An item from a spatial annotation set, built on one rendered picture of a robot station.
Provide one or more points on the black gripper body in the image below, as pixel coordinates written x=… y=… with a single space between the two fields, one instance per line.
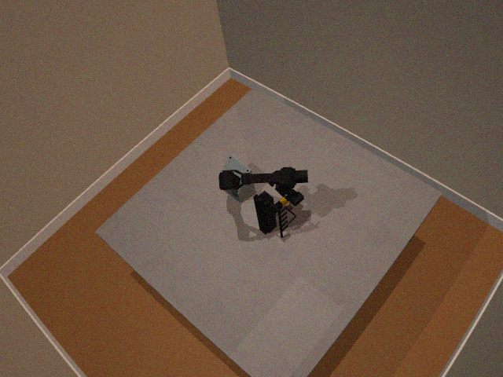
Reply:
x=295 y=197

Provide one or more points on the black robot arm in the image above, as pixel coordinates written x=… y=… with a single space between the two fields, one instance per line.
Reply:
x=285 y=177

